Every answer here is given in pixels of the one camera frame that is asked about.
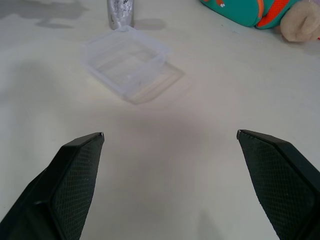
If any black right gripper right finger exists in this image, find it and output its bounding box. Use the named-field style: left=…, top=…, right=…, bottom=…
left=236, top=129, right=320, bottom=240

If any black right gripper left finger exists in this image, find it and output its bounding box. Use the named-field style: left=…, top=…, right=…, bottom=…
left=0, top=131, right=105, bottom=240

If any clear plastic rectangular container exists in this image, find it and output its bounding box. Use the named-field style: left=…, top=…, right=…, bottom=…
left=79, top=24, right=173, bottom=100

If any beige plush toy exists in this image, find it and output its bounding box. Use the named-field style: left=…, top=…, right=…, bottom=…
left=279, top=1, right=320, bottom=42

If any teal dinosaur backpack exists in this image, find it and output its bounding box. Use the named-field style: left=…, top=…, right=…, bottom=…
left=198, top=0, right=312, bottom=30

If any silver metal watering can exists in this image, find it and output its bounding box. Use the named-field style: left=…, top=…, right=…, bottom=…
left=106, top=0, right=136, bottom=31

